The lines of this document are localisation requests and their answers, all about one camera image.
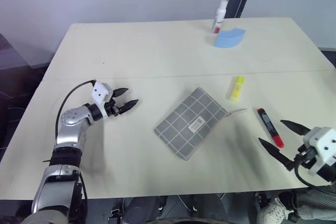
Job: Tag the white spray bottle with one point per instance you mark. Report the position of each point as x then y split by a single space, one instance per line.
219 16

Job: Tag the grey checked pouch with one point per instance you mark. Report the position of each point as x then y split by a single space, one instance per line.
189 124

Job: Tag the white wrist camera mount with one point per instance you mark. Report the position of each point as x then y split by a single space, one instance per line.
101 93
324 140

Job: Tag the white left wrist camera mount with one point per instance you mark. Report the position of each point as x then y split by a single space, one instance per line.
101 93

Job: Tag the white sneaker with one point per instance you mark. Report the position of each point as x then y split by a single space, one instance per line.
273 210

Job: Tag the dark rounded shape under table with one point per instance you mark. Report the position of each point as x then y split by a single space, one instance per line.
173 209

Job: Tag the grey low cabinet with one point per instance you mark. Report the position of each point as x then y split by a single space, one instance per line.
15 53

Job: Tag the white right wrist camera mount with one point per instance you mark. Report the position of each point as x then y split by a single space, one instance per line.
324 140

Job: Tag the blue cloth piece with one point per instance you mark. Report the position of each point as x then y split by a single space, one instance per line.
229 40

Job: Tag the grey striped trouser leg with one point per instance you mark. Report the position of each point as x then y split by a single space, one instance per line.
315 203

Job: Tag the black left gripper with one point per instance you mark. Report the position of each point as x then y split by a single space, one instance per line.
112 107

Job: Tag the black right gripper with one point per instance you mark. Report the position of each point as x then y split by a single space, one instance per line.
307 153

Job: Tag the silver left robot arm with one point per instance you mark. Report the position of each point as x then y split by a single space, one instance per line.
67 129

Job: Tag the red and black marker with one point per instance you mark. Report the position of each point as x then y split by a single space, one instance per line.
270 127

